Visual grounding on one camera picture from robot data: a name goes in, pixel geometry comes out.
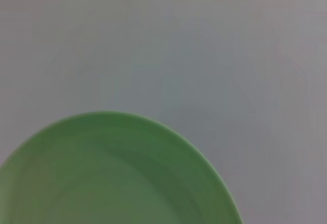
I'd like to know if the green plate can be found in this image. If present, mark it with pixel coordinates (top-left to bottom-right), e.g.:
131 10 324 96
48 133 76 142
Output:
0 110 245 224

